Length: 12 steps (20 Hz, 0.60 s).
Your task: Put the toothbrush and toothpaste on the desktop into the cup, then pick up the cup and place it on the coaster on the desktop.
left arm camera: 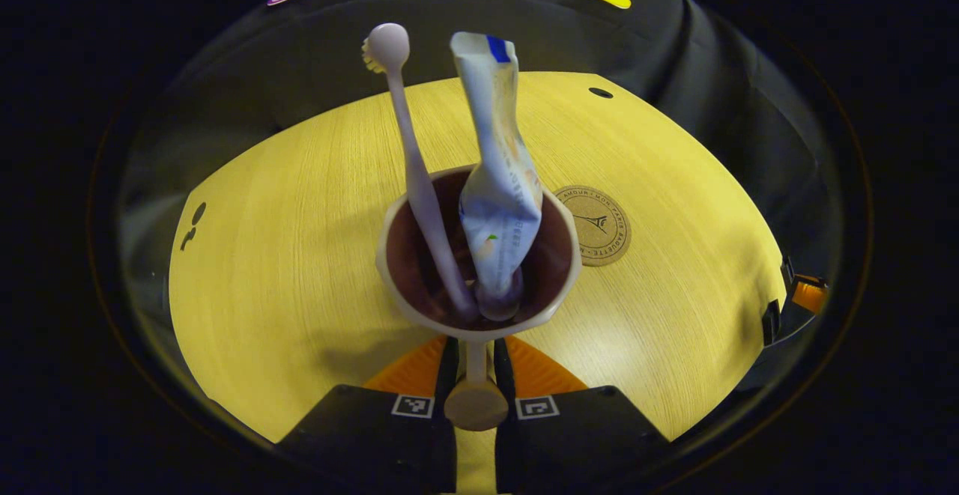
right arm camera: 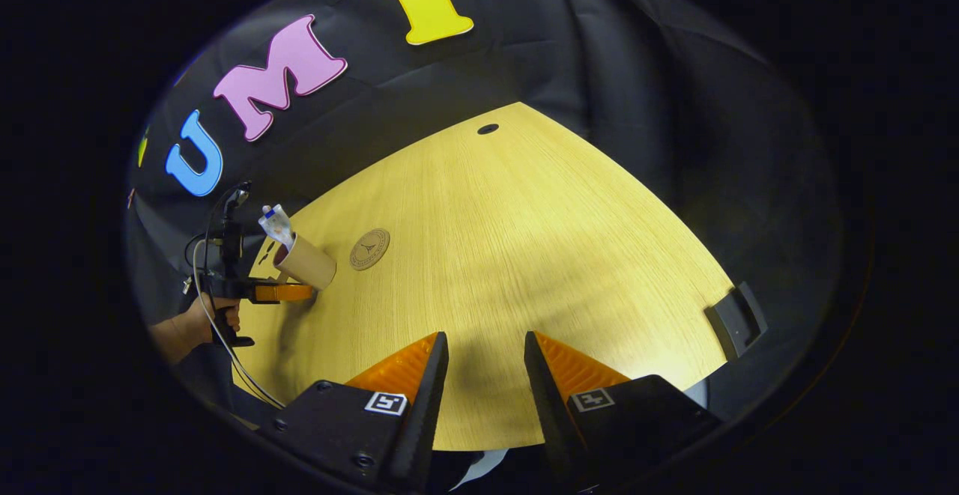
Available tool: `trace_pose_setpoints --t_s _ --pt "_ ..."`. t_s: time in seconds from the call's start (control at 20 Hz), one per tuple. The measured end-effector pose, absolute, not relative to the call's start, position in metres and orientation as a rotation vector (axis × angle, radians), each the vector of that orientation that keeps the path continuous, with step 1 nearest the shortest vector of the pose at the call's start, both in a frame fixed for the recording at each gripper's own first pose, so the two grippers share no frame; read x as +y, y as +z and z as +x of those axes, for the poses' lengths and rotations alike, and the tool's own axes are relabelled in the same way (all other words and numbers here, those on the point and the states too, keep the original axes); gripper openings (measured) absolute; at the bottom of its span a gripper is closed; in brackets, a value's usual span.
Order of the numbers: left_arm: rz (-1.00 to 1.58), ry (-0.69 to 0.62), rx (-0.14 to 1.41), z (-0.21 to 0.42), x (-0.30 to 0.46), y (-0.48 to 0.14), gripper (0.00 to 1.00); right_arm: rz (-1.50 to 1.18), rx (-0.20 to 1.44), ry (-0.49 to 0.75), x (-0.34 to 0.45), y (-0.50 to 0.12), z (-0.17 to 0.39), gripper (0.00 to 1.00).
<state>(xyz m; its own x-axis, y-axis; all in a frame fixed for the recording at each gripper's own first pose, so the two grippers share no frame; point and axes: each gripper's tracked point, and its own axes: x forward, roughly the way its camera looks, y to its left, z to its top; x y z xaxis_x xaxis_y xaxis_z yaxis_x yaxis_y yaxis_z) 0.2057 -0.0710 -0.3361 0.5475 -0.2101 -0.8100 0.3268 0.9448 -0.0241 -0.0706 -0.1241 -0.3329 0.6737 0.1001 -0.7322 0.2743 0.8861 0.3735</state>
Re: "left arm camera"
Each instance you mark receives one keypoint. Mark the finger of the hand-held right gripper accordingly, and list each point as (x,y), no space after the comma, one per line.
(809,293)
(772,323)

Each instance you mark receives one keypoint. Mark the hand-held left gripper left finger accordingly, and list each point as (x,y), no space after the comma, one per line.
(374,442)

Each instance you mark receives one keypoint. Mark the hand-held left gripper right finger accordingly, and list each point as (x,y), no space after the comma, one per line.
(584,442)

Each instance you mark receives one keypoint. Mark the beige cup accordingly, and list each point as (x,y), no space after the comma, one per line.
(551,255)

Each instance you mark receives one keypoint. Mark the round cork coaster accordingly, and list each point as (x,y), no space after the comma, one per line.
(603,225)

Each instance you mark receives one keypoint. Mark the white toothpaste tube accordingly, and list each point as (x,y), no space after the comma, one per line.
(498,203)

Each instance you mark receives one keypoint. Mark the pale pink toothbrush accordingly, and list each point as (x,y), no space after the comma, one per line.
(419,180)

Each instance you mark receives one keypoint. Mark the wooden desktop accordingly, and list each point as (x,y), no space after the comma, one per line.
(285,255)

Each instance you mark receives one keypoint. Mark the black backdrop cloth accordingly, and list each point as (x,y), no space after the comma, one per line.
(300,53)

